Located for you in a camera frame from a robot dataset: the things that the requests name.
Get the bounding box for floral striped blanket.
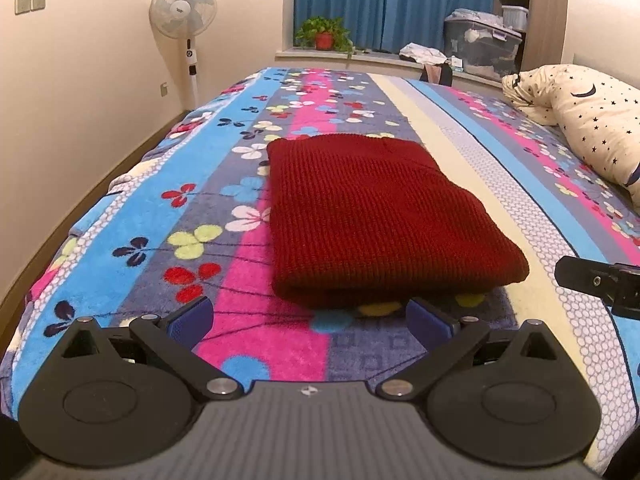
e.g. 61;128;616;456
0;66;640;461

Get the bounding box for small clear storage box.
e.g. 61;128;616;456
501;5;530;32

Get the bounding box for cream star print pillow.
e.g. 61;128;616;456
501;64;640;211

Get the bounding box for potted green plant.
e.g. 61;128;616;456
294;16;357;58

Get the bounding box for white standing fan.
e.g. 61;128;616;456
149;0;218;111

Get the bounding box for white windowsill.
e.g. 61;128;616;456
274;47;503;83

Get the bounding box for blue curtain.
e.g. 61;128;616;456
294;0;496;56

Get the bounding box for wooden shelf unit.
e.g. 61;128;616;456
492;0;571;78

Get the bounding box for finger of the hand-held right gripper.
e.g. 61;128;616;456
554;255;640;320

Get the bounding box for white crumpled clothes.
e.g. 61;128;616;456
399;42;448;66

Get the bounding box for red knitted sweater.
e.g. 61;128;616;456
266;134;531;311

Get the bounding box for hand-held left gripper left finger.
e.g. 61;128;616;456
59;296;246;402

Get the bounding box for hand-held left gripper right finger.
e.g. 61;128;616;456
375;297;559;402

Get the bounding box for large clear storage bin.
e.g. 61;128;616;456
443;8;525;81

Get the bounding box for dark cloth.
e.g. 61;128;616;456
419;62;454;86

